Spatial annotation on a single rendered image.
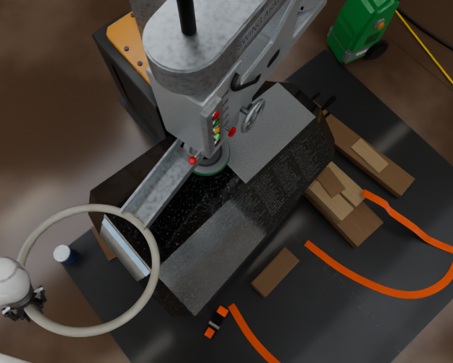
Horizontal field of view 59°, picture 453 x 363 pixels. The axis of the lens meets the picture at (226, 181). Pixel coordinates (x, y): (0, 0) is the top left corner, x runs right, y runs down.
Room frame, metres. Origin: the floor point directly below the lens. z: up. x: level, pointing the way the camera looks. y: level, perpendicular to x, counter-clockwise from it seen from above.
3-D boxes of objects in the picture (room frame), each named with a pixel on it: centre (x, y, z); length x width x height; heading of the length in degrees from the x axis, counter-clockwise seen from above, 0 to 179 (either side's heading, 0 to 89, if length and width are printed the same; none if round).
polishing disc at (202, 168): (0.70, 0.09, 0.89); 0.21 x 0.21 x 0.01
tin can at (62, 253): (0.37, 1.00, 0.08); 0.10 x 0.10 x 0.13
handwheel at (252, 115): (0.73, -0.08, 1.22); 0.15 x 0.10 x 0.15; 143
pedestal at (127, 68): (1.43, 0.31, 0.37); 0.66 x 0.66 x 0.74; 39
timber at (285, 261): (0.23, -0.29, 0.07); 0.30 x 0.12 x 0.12; 134
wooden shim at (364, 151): (0.99, -0.96, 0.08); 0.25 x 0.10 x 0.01; 41
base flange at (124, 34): (1.43, 0.31, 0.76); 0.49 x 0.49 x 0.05; 39
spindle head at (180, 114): (0.77, 0.04, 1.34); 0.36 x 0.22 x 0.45; 143
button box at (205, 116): (0.58, 0.04, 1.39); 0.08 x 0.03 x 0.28; 143
